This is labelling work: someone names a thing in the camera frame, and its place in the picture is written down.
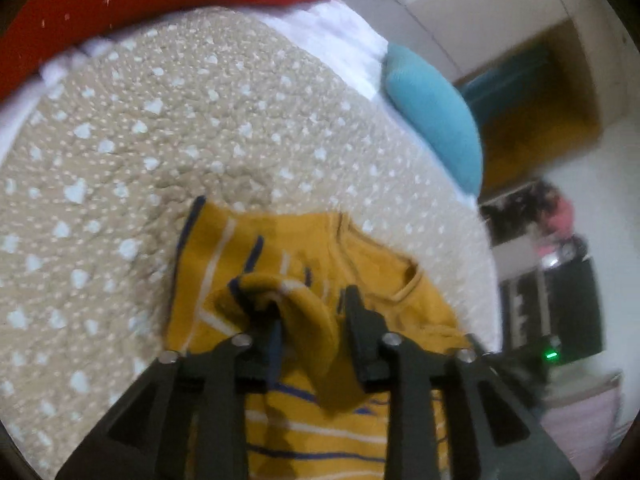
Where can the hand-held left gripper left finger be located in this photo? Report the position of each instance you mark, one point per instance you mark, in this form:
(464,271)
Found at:
(273,355)

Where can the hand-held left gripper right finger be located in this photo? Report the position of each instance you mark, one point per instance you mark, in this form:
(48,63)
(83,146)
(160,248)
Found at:
(361,340)

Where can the yellow striped shirt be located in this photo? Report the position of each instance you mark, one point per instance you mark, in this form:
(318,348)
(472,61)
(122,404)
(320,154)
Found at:
(320,245)

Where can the black device with green light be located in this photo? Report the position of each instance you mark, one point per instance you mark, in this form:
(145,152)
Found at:
(570,305)

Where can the pink bag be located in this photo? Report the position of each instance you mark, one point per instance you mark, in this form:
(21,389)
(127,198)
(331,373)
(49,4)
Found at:
(560,215)

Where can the beige heart print blanket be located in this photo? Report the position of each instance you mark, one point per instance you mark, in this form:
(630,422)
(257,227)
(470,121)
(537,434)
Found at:
(150,160)

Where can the teal pillow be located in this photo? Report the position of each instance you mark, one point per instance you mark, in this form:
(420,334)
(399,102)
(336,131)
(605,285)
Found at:
(435,110)

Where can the brown wooden door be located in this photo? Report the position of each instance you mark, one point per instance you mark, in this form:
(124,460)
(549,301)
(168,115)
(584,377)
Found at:
(530,110)

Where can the white bed sheet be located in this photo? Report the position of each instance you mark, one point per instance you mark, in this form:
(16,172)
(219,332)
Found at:
(335,30)

